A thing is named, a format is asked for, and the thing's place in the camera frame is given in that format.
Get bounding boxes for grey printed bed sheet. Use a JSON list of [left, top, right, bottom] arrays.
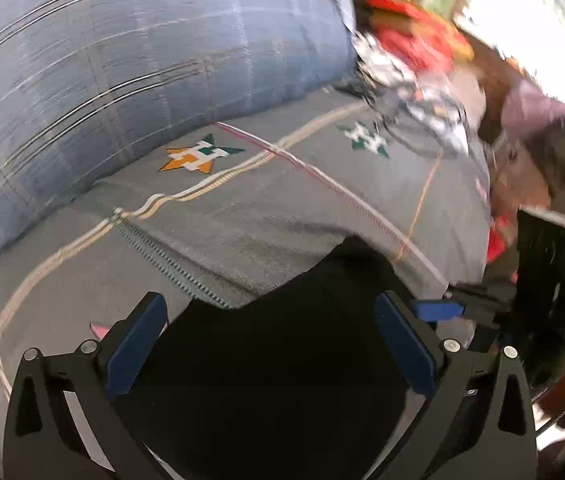
[[0, 85, 493, 476]]

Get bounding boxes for black pants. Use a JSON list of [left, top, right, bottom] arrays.
[[112, 236, 468, 480]]

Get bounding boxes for blue plaid pillow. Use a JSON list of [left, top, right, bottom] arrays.
[[0, 0, 363, 278]]

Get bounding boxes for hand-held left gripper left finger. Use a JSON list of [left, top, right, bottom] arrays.
[[2, 291, 169, 480]]

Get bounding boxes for pink cloth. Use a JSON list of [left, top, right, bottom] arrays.
[[500, 82, 565, 136]]

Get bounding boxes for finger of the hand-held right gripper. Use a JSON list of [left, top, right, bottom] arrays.
[[410, 282, 518, 356]]

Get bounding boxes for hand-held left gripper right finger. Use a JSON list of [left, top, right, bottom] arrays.
[[374, 290, 538, 480]]

